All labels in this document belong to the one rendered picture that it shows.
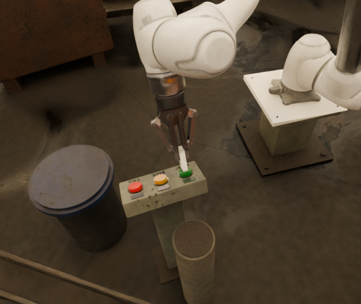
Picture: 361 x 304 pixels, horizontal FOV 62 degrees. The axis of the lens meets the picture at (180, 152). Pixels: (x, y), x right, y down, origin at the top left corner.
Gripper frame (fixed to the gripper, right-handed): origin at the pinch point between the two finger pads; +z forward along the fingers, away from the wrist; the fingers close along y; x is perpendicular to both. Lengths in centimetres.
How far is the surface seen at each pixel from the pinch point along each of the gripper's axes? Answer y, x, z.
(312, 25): 159, 162, 10
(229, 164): 35, 58, 48
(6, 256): -42.0, -21.7, -3.4
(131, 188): -16.0, -1.0, 3.9
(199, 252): -3.4, -16.5, 19.5
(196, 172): 3.1, -1.4, 5.0
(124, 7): 11, 179, -31
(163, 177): -6.7, -0.4, 3.9
